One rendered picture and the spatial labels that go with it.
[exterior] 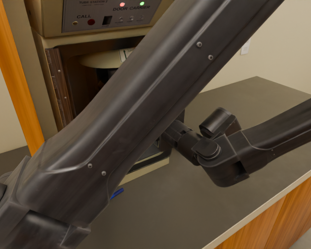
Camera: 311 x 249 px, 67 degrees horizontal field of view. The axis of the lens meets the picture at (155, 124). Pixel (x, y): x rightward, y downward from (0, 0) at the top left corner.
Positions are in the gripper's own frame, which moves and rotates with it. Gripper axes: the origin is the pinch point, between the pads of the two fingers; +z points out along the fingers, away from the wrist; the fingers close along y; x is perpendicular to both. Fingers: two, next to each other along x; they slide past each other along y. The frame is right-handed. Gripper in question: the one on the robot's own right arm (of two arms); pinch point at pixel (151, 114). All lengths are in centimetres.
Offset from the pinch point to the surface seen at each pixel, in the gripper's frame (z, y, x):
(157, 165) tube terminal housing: 6.1, -24.1, -6.8
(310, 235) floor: -20, -116, -119
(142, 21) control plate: 1.6, 22.3, 1.8
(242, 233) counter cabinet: -21, -42, -24
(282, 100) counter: 15, -22, -95
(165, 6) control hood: -1.3, 25.5, -1.9
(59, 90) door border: 4.3, 9.4, 20.5
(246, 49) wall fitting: 49, -3, -100
